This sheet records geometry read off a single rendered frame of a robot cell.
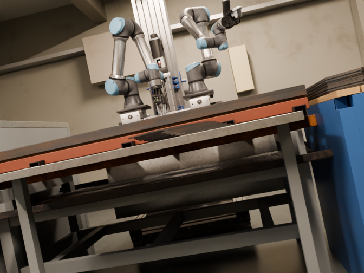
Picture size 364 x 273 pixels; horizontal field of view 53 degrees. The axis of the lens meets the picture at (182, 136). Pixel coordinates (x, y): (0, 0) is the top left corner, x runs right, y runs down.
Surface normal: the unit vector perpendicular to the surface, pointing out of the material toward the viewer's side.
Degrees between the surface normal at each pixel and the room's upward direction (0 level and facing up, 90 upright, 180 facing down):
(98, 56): 90
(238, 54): 90
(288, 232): 90
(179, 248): 90
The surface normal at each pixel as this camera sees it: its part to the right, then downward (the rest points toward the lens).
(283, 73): -0.09, 0.01
